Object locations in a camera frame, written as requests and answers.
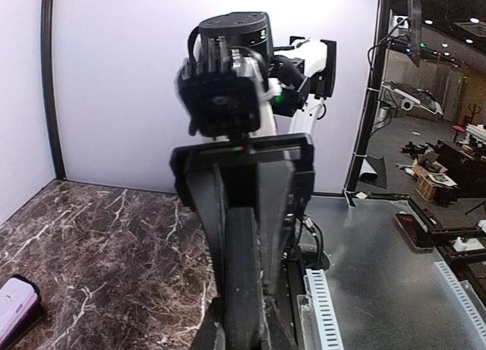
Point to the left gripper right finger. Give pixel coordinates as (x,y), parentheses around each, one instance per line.
(275,335)

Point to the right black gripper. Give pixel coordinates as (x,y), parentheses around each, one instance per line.
(200,185)

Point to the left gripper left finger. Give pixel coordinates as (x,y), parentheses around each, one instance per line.
(211,335)

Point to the lavender phone case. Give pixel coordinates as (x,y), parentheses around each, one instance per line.
(18,297)

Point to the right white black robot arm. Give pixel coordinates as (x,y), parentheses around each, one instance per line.
(297,78)

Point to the white slotted cable duct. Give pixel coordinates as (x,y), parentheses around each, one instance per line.
(321,305)

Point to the right black corner post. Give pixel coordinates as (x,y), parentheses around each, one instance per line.
(375,58)

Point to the black corner post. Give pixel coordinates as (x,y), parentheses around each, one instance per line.
(375,58)
(47,77)

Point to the left black corner post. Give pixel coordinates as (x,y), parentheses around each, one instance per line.
(47,77)

